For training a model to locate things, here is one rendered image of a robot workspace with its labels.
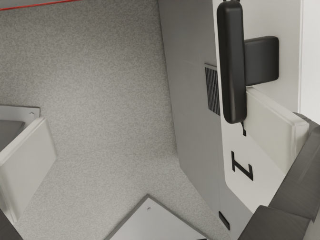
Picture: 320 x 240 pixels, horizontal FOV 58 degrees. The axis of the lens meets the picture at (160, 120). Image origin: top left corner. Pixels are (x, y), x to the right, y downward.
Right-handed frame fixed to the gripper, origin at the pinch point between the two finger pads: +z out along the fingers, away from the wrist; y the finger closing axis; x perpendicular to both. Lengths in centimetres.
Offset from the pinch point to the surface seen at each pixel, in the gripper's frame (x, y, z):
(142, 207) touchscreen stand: -69, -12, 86
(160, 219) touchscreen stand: -77, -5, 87
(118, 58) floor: -6, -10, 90
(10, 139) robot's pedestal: -21, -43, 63
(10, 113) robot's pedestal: -18, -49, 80
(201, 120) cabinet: -22, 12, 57
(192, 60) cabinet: -6, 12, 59
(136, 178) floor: -56, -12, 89
